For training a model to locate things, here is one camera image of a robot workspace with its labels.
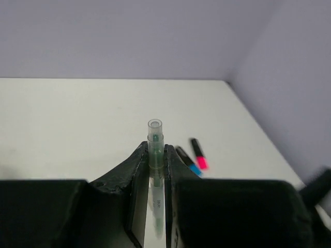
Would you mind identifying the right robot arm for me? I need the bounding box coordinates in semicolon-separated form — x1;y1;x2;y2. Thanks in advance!
299;168;330;230

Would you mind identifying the pink capped black highlighter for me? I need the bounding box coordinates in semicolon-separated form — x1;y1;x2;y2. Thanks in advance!
190;138;209;170

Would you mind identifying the blue capped black highlighter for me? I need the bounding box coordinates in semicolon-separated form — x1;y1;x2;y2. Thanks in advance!
175;146;203;177

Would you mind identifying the green clear pen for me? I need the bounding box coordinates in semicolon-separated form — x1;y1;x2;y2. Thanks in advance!
147;119;164;240

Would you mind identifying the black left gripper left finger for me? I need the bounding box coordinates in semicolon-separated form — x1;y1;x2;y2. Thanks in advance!
1;142;149;247

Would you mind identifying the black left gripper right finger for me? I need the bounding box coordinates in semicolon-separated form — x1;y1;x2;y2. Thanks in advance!
164;145;314;247

